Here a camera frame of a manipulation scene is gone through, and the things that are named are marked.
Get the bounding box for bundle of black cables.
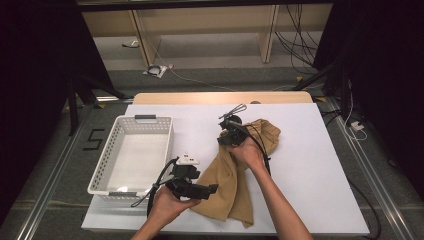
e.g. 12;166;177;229
274;3;321;76

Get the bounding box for tan pants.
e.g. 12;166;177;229
191;118;282;229

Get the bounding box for long aluminium rail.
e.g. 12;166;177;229
14;106;98;240
324;98;416;240

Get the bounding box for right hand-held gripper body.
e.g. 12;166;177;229
218;103;250;148

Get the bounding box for short aluminium rail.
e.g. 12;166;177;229
94;95;134;103

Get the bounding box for white packet with black ring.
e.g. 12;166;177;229
143;64;174;79

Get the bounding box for left hand-held gripper cable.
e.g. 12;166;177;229
130;156;181;219

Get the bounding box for black tripod stand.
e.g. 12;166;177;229
65;74;134;137

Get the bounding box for long black cable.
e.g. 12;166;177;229
346;179;382;240

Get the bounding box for white foam board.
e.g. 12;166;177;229
80;103;370;236

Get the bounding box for white perforated plastic basket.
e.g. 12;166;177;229
87;114;175;201

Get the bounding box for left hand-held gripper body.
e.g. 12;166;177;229
164;153;203;201

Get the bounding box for black metal stand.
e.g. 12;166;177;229
292;59;355;128

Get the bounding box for person's right hand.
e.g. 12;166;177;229
225;135;268;172

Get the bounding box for black curtain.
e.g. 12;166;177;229
313;0;424;201
0;0;116;231

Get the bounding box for light wooden shelf unit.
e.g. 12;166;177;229
75;0;334;68

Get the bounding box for person's left hand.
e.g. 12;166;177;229
146;185;203;231

